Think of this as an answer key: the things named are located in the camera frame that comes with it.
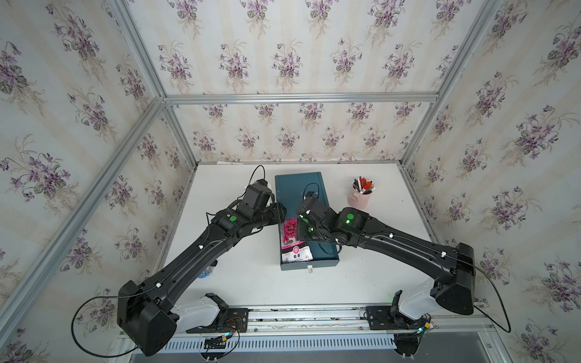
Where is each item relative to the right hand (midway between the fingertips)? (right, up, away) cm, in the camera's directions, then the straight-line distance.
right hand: (298, 231), depth 73 cm
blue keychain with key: (-34, -17, +9) cm, 39 cm away
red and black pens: (+29, +15, +25) cm, 41 cm away
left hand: (-5, +5, +3) cm, 8 cm away
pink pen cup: (+26, +9, +22) cm, 35 cm away
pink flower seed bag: (-2, -6, -1) cm, 6 cm away
